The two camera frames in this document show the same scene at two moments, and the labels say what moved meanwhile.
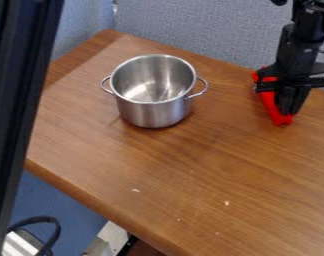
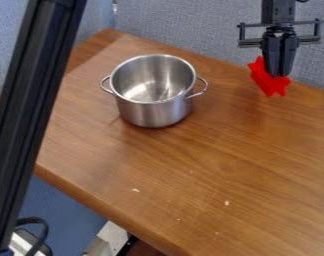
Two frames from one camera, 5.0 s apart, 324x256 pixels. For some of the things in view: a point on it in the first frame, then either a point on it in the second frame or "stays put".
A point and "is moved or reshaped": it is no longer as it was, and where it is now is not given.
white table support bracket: (112, 241) stays put
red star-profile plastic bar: (269, 96) is moved or reshaped
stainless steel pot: (153, 85) stays put
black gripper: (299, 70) -> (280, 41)
